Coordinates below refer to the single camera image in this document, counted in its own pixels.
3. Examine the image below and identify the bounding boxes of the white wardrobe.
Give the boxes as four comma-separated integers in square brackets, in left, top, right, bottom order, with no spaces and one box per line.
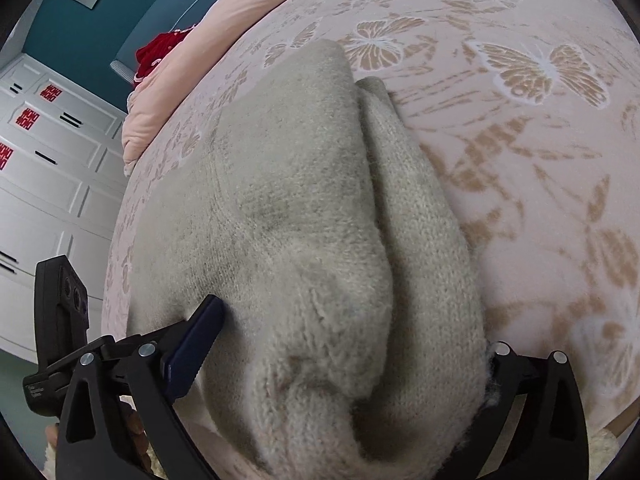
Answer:
[0,52,128,366]

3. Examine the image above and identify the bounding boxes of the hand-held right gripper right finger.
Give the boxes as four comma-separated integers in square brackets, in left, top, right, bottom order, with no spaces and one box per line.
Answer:
[437,342,591,480]

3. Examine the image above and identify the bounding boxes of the beige knit sweater black hearts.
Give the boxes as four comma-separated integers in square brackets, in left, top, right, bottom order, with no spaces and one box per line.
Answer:
[127,39,493,480]

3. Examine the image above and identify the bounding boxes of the pink duvet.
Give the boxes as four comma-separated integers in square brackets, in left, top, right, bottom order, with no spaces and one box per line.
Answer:
[122,0,256,177]

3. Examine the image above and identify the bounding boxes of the person's left hand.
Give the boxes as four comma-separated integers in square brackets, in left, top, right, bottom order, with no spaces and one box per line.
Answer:
[122,400,151,466]

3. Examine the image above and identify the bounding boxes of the pink butterfly printed blanket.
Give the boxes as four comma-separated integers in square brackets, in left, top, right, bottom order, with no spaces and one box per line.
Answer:
[100,0,640,480]

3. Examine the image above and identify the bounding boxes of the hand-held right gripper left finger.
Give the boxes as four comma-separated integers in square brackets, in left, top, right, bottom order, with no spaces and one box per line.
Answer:
[55,294,226,480]

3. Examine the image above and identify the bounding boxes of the blue bed headboard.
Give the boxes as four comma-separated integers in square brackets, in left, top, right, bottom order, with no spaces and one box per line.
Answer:
[110,0,251,76]

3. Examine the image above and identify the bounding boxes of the red cloth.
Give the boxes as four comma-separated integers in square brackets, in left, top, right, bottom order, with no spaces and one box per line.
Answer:
[134,30,193,81]

